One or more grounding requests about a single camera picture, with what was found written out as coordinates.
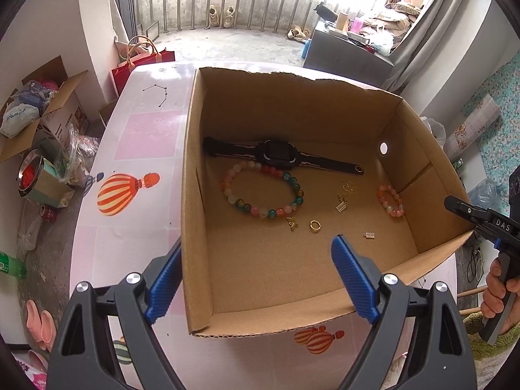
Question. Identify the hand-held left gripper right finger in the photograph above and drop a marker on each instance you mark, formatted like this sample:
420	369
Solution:
351	280

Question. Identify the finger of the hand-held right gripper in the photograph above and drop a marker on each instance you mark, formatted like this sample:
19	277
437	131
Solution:
463	210

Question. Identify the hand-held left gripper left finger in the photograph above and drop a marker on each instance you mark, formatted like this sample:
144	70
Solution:
162	292

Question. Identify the small silver charm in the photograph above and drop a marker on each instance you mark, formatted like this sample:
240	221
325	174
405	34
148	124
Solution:
369	235

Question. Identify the gold butterfly charm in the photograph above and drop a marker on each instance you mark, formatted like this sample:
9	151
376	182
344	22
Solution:
291	222

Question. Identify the large brown cardboard box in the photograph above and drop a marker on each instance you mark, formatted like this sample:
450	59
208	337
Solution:
264	272

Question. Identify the black smartwatch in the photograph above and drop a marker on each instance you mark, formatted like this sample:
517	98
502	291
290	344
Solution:
276	154

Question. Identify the person's right hand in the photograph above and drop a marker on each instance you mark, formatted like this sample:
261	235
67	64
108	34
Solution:
491	296

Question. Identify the green plastic bottle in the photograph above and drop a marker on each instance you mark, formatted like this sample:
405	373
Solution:
459	162
10	266

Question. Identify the wooden chair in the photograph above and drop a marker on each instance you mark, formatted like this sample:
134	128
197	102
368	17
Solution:
471	291

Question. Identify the green shaggy rug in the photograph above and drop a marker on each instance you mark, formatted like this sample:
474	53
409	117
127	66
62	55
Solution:
475	327

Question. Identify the pink slipper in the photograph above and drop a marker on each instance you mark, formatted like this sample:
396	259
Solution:
48	331
33	321

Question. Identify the red can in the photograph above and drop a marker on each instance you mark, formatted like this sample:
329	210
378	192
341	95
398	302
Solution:
48	213

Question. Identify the white fluffy rug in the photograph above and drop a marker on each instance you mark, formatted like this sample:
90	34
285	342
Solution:
499	373

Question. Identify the small green box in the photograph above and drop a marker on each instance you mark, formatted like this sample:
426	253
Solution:
50	189

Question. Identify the crumpled clear plastic bag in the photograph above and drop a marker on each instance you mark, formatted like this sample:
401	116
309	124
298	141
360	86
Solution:
79	150

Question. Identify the metal basin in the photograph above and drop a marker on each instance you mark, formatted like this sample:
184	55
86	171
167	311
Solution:
28	174

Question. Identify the grey curtain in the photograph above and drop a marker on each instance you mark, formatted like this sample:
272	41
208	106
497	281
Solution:
438	32

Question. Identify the dark cabinet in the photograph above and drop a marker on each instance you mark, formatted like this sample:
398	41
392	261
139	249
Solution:
345	57

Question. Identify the pile of household clutter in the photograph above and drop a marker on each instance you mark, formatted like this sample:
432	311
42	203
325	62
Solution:
390	20

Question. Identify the open carton with clutter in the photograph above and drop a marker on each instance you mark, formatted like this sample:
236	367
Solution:
53	113

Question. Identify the pink bottle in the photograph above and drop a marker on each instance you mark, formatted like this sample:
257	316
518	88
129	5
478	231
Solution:
357	25

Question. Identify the red shopping bag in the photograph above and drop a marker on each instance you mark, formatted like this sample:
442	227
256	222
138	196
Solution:
138	73

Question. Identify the black object on cabinet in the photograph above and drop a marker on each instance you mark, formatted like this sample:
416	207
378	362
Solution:
325	12

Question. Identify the beige sandal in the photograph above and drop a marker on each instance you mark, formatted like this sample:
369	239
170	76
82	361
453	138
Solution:
298	32

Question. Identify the small framed screen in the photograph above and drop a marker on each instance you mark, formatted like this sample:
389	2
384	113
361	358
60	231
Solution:
151	29

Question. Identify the beige shoe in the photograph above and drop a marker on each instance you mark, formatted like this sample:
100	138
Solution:
229	15
213	16

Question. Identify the black metal frame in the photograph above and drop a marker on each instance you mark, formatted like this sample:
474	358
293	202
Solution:
122	8

